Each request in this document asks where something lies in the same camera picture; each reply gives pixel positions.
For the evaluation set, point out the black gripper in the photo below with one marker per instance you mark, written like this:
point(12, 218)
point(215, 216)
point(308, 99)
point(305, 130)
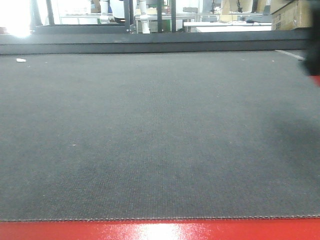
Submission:
point(311, 61)

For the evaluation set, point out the cardboard box right background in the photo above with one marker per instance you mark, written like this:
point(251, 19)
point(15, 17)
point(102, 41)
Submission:
point(290, 14)

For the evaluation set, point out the white table background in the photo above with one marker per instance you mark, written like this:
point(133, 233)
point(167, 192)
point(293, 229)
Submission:
point(219, 27)

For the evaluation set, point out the dark grey carpet mat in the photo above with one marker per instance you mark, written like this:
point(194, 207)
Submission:
point(199, 135)

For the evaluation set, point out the white paper scrap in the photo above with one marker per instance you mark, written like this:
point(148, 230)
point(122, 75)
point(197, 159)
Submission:
point(20, 60)

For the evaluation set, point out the black metal frame stand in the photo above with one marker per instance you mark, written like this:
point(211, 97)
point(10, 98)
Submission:
point(53, 17)

